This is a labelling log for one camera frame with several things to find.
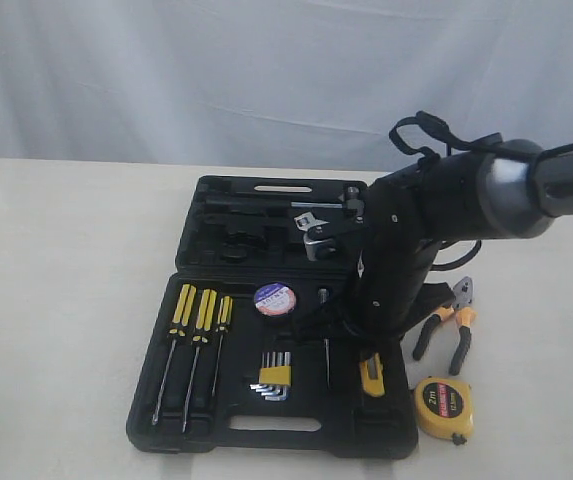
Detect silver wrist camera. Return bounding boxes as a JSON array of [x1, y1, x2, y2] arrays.
[[302, 219, 362, 262]]

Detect small yellow black screwdriver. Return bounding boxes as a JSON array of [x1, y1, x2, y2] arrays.
[[210, 295, 234, 400]]

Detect middle yellow black screwdriver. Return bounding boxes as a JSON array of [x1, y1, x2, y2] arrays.
[[181, 289, 217, 433]]

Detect yellow measuring tape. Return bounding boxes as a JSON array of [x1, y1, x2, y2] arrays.
[[413, 376, 474, 446]]

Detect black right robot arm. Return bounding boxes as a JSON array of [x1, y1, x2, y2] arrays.
[[295, 138, 573, 345]]

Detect hex key set yellow holder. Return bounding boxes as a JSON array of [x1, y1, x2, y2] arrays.
[[249, 351, 292, 402]]

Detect black handled claw hammer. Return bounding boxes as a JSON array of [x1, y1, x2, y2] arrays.
[[203, 194, 364, 216]]

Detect black plastic tool case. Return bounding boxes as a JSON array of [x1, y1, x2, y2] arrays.
[[126, 175, 418, 460]]

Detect orange black handled pliers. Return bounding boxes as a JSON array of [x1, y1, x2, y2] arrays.
[[412, 276, 477, 376]]

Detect white backdrop curtain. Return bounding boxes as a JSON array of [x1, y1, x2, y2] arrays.
[[0, 1, 573, 170]]

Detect yellow utility knife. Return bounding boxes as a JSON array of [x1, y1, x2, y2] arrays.
[[359, 353, 385, 398]]

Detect black electrical tape roll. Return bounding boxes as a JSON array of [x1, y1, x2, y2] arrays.
[[253, 282, 297, 318]]

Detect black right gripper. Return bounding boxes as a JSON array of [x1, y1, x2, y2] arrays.
[[290, 282, 455, 351]]

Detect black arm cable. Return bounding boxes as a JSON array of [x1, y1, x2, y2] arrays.
[[388, 110, 502, 271]]

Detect silver adjustable wrench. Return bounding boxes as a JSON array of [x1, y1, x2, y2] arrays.
[[294, 212, 327, 233]]

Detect clear handled tester screwdriver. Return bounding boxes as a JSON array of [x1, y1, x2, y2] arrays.
[[318, 287, 331, 389]]

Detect large yellow black screwdriver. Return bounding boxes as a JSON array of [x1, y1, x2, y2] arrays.
[[151, 284, 197, 426]]

